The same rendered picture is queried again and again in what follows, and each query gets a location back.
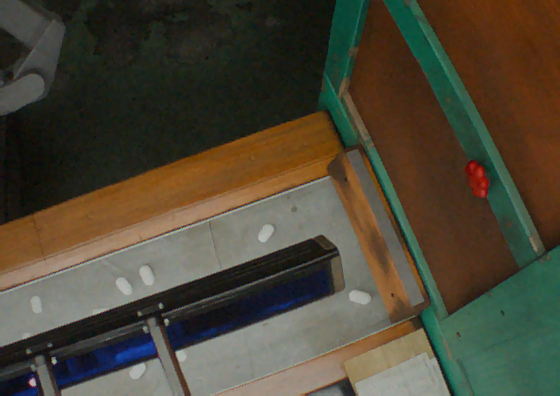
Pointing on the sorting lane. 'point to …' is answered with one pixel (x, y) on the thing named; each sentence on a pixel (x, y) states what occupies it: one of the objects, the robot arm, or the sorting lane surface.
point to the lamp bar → (180, 316)
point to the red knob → (477, 178)
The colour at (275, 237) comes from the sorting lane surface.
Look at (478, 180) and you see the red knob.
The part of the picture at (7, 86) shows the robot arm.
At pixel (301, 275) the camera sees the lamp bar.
